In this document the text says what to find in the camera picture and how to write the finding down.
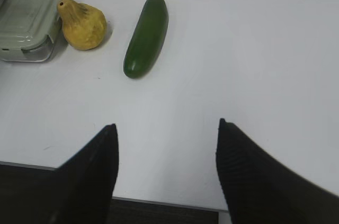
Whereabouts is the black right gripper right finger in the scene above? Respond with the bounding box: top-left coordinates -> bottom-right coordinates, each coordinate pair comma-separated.
216,118 -> 338,223

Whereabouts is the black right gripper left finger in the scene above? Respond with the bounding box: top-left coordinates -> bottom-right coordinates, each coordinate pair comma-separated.
1,124 -> 118,223

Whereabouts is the yellow toy pear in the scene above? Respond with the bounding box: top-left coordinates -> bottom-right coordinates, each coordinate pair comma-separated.
57,0 -> 107,51

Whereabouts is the green toy cucumber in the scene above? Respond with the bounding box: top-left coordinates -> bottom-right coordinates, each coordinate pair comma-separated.
123,0 -> 169,79

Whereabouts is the green lidded glass container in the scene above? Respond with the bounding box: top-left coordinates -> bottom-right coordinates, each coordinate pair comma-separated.
1,0 -> 61,62

